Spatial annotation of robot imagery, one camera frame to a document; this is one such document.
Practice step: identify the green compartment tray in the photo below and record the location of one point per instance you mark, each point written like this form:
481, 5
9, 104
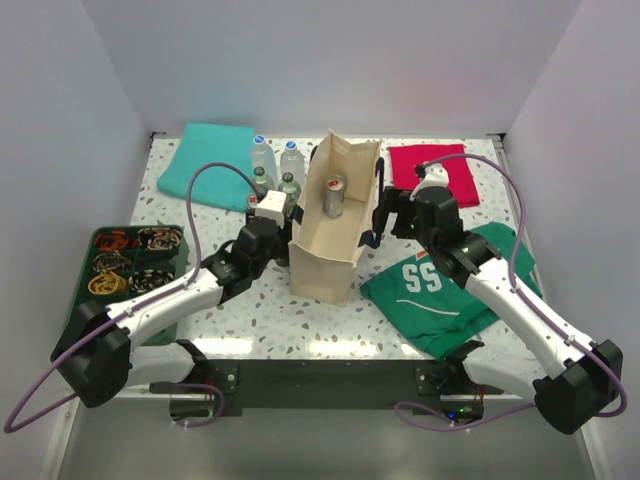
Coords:
87, 309

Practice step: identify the green glass bottle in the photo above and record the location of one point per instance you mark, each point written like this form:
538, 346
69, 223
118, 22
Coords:
291, 188

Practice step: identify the orange rubber band pile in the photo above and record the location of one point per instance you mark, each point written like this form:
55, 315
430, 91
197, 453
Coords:
114, 240

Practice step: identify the clear water bottle blue cap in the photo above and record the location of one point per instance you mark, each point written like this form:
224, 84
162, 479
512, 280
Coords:
262, 155

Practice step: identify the green jersey shirt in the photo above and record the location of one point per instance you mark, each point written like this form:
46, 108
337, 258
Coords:
427, 309

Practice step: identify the tan rubber band pile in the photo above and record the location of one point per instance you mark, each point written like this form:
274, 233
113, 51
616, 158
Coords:
110, 261

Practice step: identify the red folded cloth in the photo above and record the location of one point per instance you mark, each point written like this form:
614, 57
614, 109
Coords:
404, 159

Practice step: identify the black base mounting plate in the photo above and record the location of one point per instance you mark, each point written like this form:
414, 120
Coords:
238, 385

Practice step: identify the beige canvas bag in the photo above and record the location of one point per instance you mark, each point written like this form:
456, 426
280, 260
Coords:
324, 251

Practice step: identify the black white rubber band pile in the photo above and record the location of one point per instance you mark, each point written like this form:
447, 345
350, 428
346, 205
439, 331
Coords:
144, 281

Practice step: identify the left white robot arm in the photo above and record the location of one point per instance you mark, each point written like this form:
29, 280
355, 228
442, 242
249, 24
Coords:
102, 349

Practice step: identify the silver can red tab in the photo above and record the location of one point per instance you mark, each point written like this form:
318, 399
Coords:
335, 188

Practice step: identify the brown rubber band pile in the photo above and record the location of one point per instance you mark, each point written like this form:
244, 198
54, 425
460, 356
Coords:
159, 238

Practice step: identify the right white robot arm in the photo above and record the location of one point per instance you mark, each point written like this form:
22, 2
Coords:
575, 378

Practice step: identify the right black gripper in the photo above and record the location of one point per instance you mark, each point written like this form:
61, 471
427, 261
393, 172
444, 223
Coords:
393, 200

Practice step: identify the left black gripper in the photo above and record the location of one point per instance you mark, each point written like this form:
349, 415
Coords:
284, 236

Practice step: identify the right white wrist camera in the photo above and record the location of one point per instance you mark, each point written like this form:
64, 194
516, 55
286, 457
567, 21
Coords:
429, 176

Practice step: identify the yellow rubber band pile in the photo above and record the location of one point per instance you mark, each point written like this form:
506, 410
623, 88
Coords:
107, 283

